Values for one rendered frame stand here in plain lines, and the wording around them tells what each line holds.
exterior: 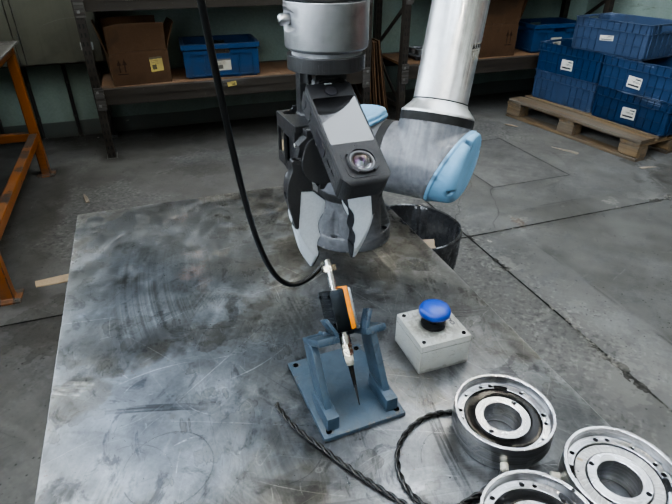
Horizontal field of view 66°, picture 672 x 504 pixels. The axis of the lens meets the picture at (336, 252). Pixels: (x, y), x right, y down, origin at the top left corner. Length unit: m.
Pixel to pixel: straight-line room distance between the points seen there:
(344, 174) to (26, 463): 1.52
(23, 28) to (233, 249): 3.28
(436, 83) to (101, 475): 0.66
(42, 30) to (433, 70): 3.45
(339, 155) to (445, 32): 0.44
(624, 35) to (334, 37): 3.85
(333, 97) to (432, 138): 0.34
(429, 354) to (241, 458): 0.25
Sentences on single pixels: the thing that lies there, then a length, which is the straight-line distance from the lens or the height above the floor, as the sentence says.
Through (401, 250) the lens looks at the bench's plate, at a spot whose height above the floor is 0.80.
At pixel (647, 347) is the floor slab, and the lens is 2.22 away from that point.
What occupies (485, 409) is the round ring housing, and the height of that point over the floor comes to 0.83.
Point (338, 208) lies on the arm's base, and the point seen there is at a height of 0.88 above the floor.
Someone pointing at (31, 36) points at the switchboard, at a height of 0.74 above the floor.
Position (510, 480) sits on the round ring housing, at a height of 0.83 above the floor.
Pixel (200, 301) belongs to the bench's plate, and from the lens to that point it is 0.81.
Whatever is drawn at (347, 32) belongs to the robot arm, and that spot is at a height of 1.20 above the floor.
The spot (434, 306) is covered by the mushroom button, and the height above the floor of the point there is 0.87.
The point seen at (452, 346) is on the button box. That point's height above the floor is 0.83.
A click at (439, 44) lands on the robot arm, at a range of 0.83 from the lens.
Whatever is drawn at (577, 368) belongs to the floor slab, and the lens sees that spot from 2.01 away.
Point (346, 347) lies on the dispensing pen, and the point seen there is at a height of 0.88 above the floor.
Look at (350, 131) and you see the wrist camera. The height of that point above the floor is 1.13.
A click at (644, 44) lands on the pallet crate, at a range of 4.18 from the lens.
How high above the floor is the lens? 1.27
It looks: 31 degrees down
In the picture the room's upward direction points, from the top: straight up
